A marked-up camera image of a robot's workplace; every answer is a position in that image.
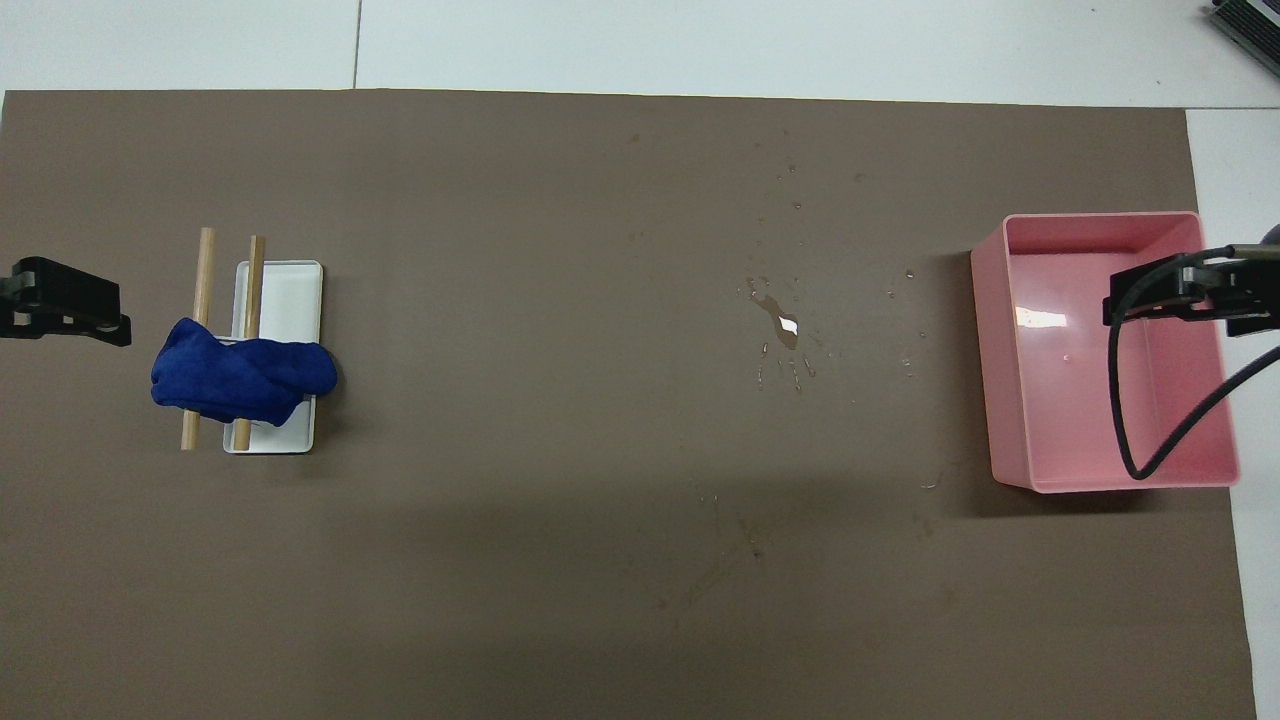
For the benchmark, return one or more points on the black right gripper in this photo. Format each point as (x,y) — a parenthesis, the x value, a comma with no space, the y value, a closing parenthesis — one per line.
(1245,282)

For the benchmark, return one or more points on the blue towel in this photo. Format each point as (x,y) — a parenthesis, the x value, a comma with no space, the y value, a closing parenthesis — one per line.
(240,380)

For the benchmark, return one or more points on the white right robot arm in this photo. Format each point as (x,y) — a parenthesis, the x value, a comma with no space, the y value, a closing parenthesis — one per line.
(1272,238)

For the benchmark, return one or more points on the spilled water puddle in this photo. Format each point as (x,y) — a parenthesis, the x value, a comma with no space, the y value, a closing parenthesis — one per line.
(775,310)

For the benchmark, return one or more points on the long wooden stick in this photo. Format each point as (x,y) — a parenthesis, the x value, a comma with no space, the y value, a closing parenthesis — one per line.
(204,270)
(254,280)

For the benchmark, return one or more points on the pink plastic bin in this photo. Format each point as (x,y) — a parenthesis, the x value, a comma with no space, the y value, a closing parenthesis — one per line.
(1080,440)

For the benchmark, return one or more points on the white rectangular tray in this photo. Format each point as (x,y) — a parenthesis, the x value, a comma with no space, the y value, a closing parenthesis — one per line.
(290,300)

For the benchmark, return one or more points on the grey striped device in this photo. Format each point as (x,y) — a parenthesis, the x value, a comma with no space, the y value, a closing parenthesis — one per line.
(1250,25)

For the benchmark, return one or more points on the brown table mat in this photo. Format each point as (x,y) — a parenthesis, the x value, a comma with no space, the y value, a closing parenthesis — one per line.
(560,500)

